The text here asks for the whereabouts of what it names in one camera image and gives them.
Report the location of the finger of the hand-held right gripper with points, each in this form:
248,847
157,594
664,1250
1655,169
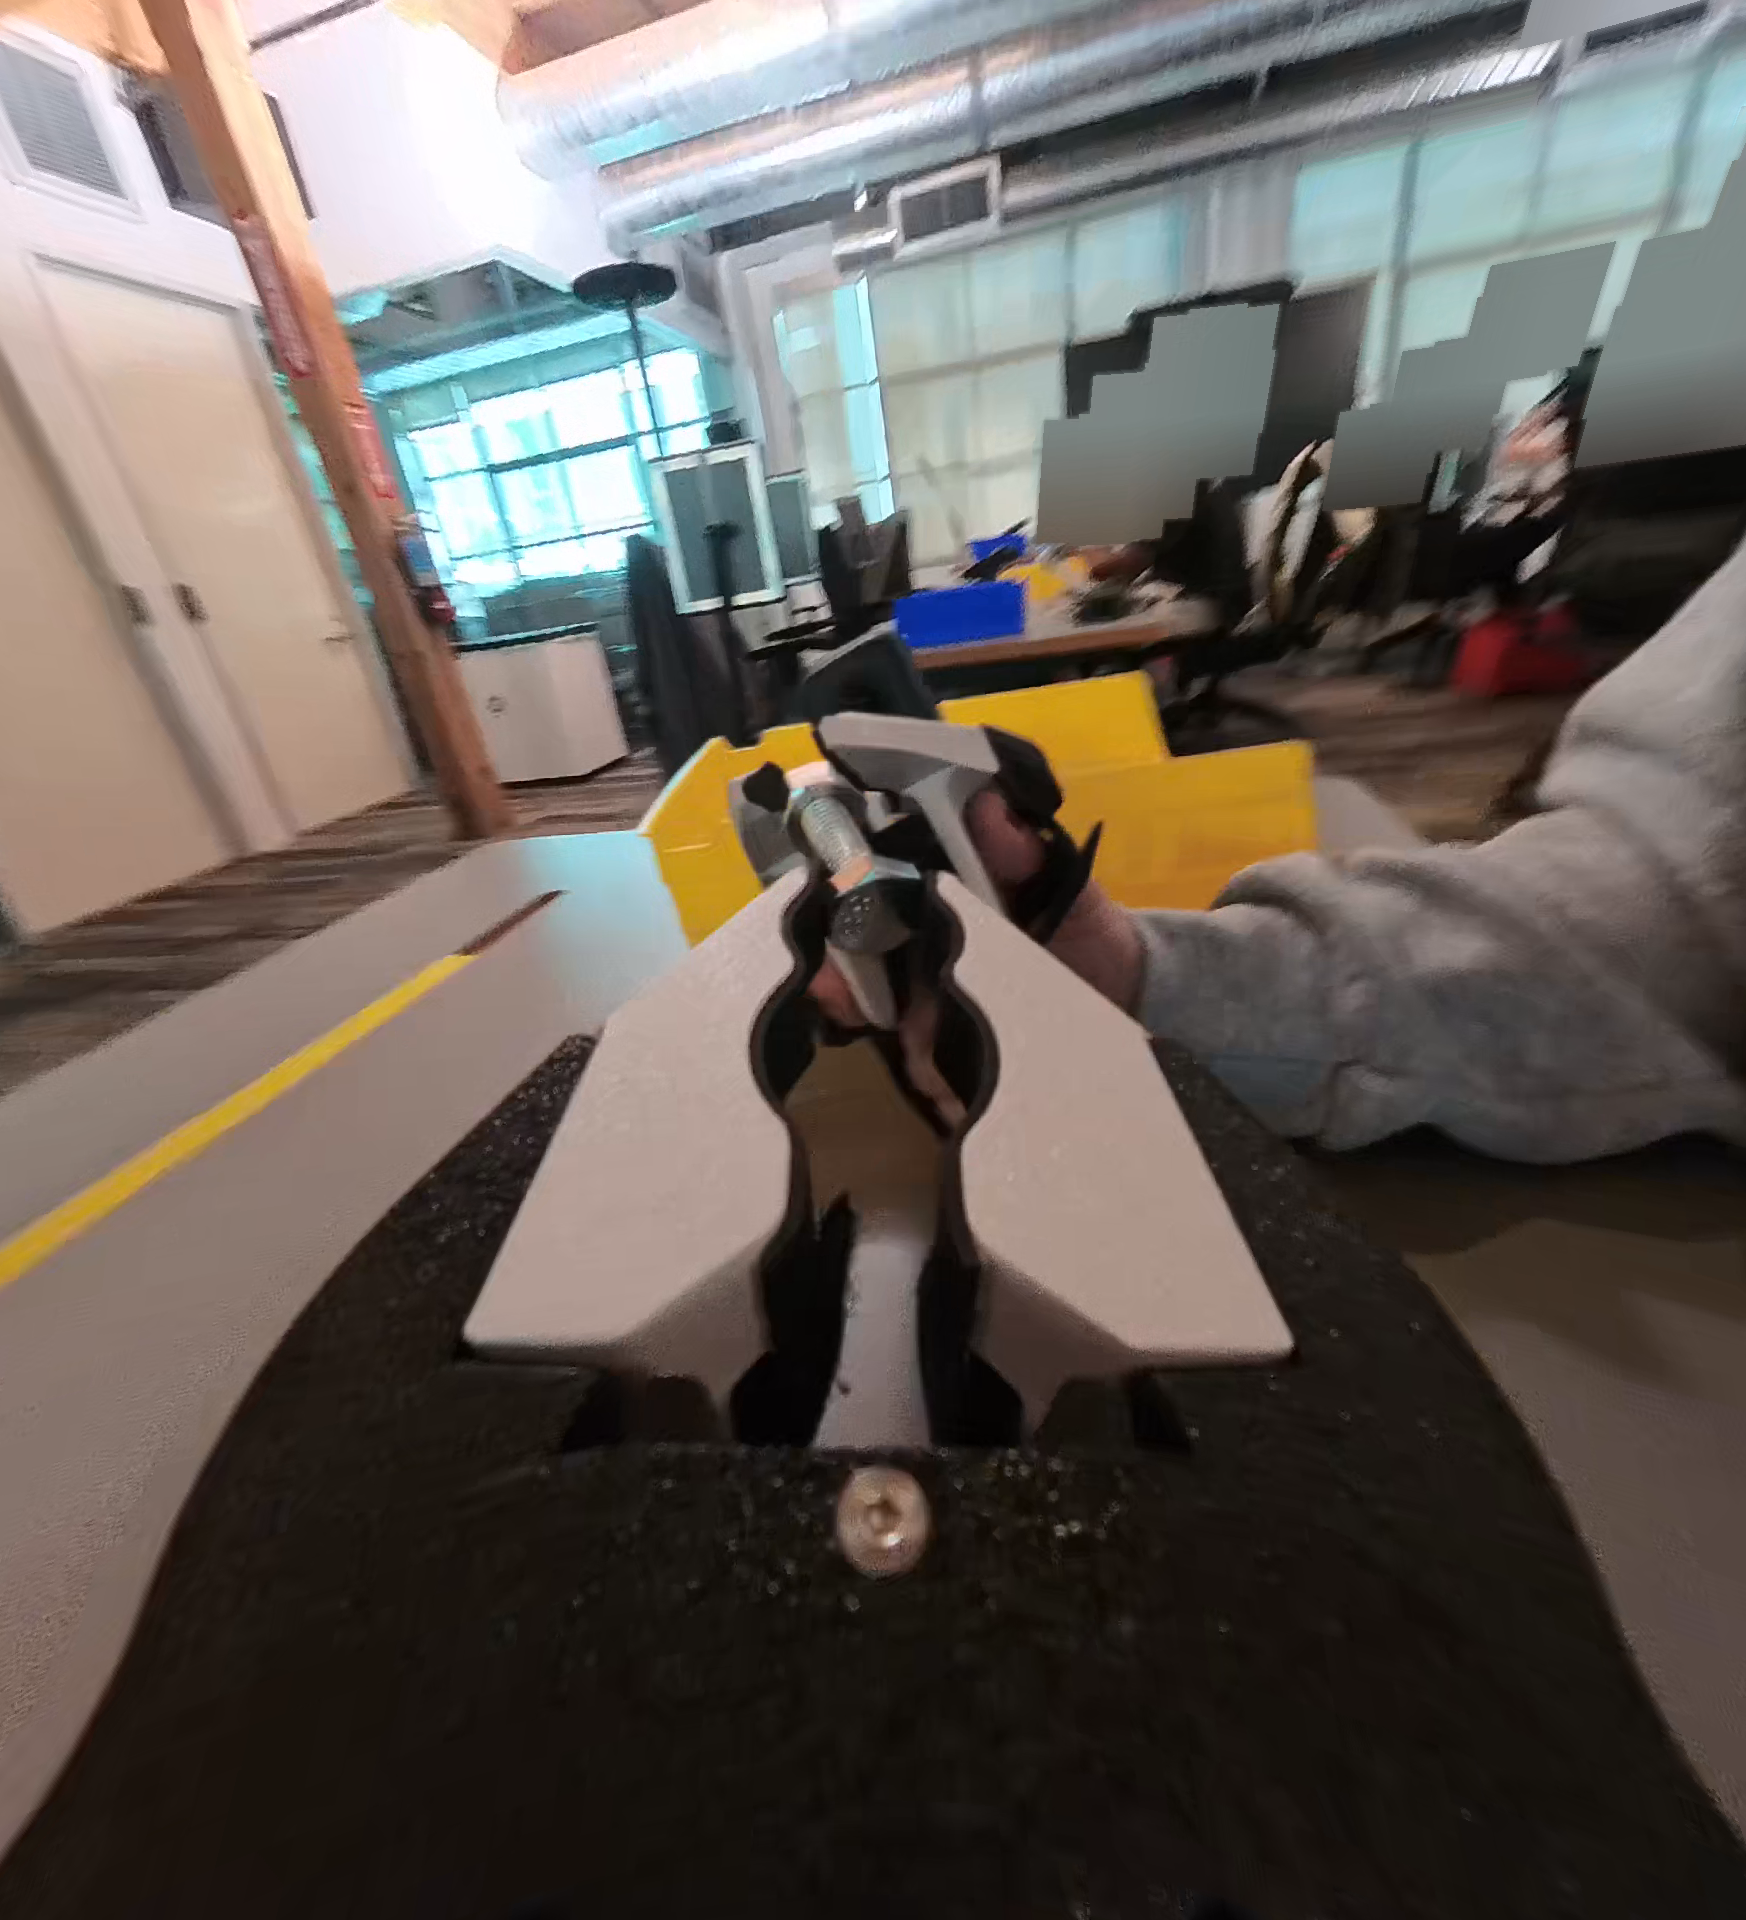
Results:
904,747
761,841

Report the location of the framed glass panel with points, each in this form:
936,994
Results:
716,526

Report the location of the black floor lamp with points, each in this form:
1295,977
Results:
629,331

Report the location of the cluttered wooden table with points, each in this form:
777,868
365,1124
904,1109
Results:
1052,638

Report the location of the person's right forearm grey sleeve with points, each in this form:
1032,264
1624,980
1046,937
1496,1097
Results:
1488,929

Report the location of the white low cabinet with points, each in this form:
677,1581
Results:
544,706

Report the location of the yellow tape line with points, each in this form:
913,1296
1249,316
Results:
167,1148

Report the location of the blue plastic bin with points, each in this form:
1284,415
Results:
963,615

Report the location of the silver air duct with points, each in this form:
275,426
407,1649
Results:
887,106

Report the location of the silver threaded bolt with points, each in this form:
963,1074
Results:
813,832

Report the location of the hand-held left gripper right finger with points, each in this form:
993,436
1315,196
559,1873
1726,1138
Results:
1112,1201

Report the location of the white double door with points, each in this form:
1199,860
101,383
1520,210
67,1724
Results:
214,569

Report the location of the yellow plastic bin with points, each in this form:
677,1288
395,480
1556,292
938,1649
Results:
1203,824

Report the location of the red bag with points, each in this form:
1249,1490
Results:
1511,652

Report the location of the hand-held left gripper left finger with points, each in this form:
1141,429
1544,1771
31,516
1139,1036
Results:
633,1201

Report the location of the wooden support post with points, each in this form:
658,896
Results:
332,451

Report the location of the person's right hand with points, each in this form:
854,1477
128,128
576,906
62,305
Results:
1090,937

